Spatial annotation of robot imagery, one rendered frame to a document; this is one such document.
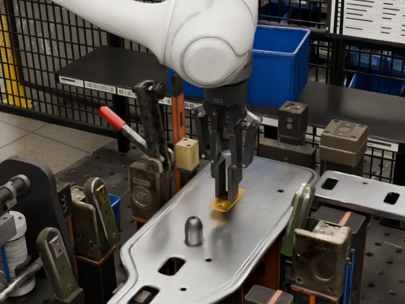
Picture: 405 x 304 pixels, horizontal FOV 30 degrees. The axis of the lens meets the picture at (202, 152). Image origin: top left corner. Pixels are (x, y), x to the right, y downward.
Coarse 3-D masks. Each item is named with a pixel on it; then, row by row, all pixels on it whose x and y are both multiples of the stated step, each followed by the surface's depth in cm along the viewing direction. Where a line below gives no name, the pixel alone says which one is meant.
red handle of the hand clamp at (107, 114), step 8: (104, 112) 143; (112, 112) 143; (112, 120) 143; (120, 120) 143; (120, 128) 143; (128, 128) 143; (128, 136) 143; (136, 136) 143; (136, 144) 143; (144, 144) 142; (144, 152) 142
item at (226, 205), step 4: (224, 192) 139; (240, 192) 140; (244, 192) 141; (224, 196) 138; (240, 196) 140; (216, 200) 138; (220, 200) 138; (224, 200) 138; (236, 200) 138; (212, 204) 137; (216, 204) 137; (220, 204) 137; (224, 204) 137; (228, 204) 137; (232, 204) 137; (212, 208) 136; (216, 208) 136; (220, 208) 136; (224, 208) 136; (228, 208) 136
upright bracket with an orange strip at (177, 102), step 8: (176, 72) 144; (176, 80) 144; (176, 88) 144; (176, 96) 146; (176, 104) 146; (176, 112) 147; (184, 112) 150; (176, 120) 148; (184, 120) 150; (176, 128) 149; (184, 128) 151; (176, 136) 150; (184, 136) 152; (176, 160) 152; (176, 168) 153; (176, 176) 154; (176, 184) 155; (176, 192) 156
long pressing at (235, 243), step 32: (256, 160) 154; (192, 192) 144; (256, 192) 143; (288, 192) 143; (160, 224) 134; (224, 224) 134; (256, 224) 134; (128, 256) 126; (160, 256) 126; (192, 256) 126; (224, 256) 126; (256, 256) 126; (128, 288) 118; (160, 288) 119; (192, 288) 118; (224, 288) 119
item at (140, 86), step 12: (144, 84) 136; (144, 96) 135; (156, 96) 134; (144, 108) 136; (156, 108) 139; (144, 120) 138; (156, 120) 140; (144, 132) 139; (156, 132) 141; (156, 144) 139; (156, 156) 140; (168, 156) 143
